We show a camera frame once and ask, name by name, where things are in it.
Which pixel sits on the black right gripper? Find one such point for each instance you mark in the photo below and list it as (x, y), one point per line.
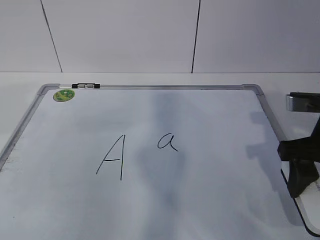
(302, 153)

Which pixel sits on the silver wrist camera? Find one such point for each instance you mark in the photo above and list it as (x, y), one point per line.
(303, 102)

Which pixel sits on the white whiteboard eraser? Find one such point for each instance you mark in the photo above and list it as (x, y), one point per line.
(308, 206)

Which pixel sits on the whiteboard with aluminium frame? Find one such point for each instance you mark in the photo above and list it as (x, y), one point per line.
(147, 164)

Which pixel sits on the round green sticker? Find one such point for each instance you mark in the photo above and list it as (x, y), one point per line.
(63, 95)

